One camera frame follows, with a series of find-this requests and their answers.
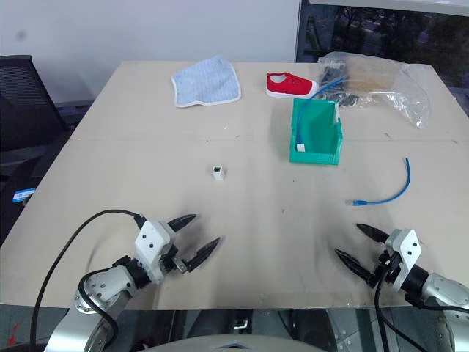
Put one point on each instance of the green plastic bin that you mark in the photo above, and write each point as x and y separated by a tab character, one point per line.
318	155

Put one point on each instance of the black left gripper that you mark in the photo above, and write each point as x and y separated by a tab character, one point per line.
169	259

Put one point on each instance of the black mesh office chair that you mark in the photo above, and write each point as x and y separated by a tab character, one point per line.
22	110

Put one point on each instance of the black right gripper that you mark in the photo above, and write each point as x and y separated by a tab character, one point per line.
387	267

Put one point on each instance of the red canvas shoe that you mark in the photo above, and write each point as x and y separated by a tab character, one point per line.
289	86

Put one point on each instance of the clear plastic bag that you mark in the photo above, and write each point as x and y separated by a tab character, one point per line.
406	91

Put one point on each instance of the grey robot torso cover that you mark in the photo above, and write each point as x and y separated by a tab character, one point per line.
238	343

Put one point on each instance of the black small parts pile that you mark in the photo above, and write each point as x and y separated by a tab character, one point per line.
329	75

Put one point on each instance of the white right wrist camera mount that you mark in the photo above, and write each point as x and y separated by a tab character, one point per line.
406	249

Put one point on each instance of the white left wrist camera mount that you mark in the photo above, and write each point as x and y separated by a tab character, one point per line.
150	238

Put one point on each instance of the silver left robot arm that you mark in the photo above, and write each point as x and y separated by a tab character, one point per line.
106	286

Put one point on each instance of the light blue striped cloth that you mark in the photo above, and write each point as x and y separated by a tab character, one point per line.
207	82

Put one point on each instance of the dark glass window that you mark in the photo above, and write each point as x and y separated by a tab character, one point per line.
384	33

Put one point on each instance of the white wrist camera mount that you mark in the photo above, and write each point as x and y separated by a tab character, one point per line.
150	238
406	249

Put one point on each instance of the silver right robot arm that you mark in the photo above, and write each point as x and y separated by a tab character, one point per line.
443	289

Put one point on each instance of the blue white label card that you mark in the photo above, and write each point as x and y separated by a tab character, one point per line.
23	195

